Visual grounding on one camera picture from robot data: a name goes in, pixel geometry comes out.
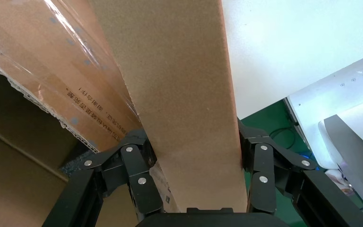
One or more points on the large open cardboard box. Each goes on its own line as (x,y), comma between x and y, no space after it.
(43,47)

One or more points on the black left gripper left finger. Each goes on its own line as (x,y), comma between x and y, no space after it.
(137,169)

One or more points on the small cardboard box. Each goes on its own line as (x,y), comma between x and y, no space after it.
(175,94)

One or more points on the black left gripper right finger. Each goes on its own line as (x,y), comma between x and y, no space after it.
(263,175)

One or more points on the white grey robot chassis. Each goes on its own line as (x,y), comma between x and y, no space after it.
(341,103)

